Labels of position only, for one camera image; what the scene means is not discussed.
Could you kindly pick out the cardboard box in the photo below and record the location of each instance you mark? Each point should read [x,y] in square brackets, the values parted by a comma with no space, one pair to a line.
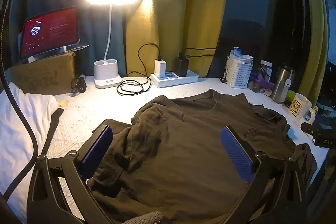
[39,74]

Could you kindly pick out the clear jar with white lid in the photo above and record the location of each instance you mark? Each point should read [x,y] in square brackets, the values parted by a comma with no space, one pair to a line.
[266,69]

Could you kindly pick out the clear tablet stand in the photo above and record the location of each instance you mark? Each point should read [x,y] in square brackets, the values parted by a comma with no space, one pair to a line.
[62,50]

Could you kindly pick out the purple cloth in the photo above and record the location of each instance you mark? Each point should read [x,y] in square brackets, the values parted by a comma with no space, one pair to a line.
[260,79]

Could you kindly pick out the white power strip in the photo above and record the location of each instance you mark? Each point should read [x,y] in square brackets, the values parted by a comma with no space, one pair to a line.
[178,81]

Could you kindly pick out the dark brown t-shirt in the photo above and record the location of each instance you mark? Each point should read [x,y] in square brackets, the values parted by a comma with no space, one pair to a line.
[170,161]

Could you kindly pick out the clear plastic bag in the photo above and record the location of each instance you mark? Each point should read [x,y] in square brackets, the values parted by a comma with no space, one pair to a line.
[240,54]

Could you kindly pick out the grey fuzzy cloth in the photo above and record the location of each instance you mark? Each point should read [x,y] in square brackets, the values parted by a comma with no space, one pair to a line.
[147,218]

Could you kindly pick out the white charger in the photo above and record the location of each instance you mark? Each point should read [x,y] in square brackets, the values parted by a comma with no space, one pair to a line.
[159,67]

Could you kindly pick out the yellow curtain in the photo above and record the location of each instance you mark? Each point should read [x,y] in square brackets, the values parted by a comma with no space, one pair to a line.
[312,29]
[183,16]

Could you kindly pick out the olive fuzzy cloth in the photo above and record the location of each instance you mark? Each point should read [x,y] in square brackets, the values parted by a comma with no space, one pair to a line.
[254,87]

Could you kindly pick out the white cloth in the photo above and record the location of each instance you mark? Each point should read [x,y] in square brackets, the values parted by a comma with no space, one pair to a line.
[15,121]

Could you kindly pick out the white desk lamp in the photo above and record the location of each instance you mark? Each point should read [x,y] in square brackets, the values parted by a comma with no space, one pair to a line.
[107,73]

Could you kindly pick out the small yellow round disc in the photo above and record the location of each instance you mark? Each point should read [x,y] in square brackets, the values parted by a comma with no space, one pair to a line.
[63,103]

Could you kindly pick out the white plastic basket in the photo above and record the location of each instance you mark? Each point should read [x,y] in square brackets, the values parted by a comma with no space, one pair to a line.
[237,73]

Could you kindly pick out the white mug with bear print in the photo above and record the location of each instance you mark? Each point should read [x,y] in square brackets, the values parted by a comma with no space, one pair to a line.
[299,106]

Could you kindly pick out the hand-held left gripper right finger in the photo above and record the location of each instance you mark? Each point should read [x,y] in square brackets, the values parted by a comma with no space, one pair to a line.
[236,154]

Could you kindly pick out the steel tumbler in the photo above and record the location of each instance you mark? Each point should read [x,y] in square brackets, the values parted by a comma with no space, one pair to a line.
[279,85]

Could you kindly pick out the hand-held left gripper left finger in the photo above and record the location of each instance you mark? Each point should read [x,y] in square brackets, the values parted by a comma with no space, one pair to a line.
[95,150]

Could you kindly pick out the black charger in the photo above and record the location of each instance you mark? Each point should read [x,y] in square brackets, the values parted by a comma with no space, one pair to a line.
[181,65]

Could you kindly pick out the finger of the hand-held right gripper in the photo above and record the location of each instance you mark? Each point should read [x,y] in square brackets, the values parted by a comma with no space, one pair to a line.
[320,134]

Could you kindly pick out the tablet with red screen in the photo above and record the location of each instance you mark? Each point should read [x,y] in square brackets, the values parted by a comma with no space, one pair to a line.
[50,29]

